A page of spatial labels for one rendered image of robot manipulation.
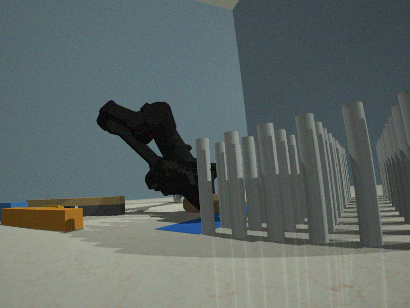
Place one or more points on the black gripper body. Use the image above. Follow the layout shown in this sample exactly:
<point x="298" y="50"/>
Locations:
<point x="176" y="158"/>

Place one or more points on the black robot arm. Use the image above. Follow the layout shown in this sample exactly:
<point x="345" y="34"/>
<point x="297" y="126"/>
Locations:
<point x="138" y="128"/>

